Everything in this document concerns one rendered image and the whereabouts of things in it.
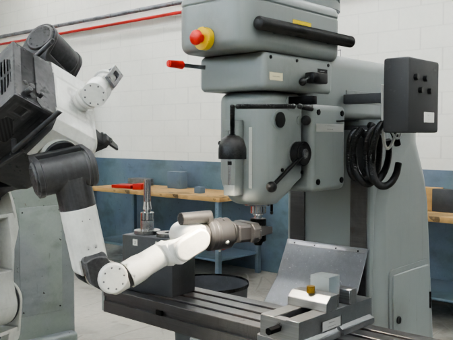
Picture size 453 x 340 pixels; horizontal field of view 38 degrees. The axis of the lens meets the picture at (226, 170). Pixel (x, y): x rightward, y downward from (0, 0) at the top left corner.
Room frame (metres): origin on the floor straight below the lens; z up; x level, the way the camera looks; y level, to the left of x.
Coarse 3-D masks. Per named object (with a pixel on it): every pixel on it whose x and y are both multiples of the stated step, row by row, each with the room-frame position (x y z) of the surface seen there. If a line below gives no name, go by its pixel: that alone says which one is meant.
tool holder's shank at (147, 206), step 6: (144, 180) 2.19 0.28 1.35; (150, 180) 2.20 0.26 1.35; (144, 186) 2.19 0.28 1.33; (150, 186) 2.20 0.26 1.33; (144, 192) 2.19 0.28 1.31; (150, 192) 2.20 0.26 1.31; (144, 198) 2.19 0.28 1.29; (150, 198) 2.20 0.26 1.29; (144, 204) 2.19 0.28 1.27; (150, 204) 2.20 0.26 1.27; (144, 210) 2.20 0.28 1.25; (150, 210) 2.20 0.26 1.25
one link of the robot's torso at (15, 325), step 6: (18, 288) 1.92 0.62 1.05; (18, 312) 1.92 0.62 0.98; (18, 318) 1.92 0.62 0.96; (6, 324) 1.94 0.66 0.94; (12, 324) 1.93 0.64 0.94; (18, 324) 1.92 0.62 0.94; (0, 330) 1.89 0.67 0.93; (6, 330) 1.88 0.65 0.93; (12, 330) 1.89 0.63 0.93; (18, 330) 1.92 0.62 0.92; (0, 336) 1.85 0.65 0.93; (6, 336) 1.89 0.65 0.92; (12, 336) 1.90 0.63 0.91; (18, 336) 1.92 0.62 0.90
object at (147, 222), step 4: (140, 216) 2.20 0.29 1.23; (144, 216) 2.18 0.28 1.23; (148, 216) 2.18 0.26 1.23; (152, 216) 2.19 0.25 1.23; (140, 220) 2.20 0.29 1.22; (144, 220) 2.18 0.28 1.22; (148, 220) 2.18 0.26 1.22; (152, 220) 2.19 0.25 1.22; (140, 224) 2.20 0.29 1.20; (144, 224) 2.18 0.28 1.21; (148, 224) 2.18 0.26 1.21; (152, 224) 2.19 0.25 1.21; (140, 228) 2.20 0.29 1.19; (144, 228) 2.18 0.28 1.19; (148, 228) 2.18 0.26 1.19; (152, 228) 2.19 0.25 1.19
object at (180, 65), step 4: (168, 60) 1.76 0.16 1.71; (172, 60) 1.76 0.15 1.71; (176, 60) 1.78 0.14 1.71; (168, 64) 1.76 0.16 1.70; (172, 64) 1.76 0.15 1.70; (176, 64) 1.77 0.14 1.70; (180, 64) 1.78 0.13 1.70; (184, 64) 1.79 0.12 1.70; (188, 64) 1.81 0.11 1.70; (192, 64) 1.82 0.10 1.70; (180, 68) 1.79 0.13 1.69; (196, 68) 1.84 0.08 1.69; (200, 68) 1.85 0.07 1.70; (204, 68) 1.86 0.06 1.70
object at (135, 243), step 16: (128, 240) 2.17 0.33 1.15; (144, 240) 2.13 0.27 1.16; (160, 240) 2.09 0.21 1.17; (128, 256) 2.17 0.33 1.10; (160, 272) 2.09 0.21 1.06; (176, 272) 2.08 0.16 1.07; (192, 272) 2.15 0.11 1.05; (144, 288) 2.13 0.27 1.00; (160, 288) 2.09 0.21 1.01; (176, 288) 2.08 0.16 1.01; (192, 288) 2.15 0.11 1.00
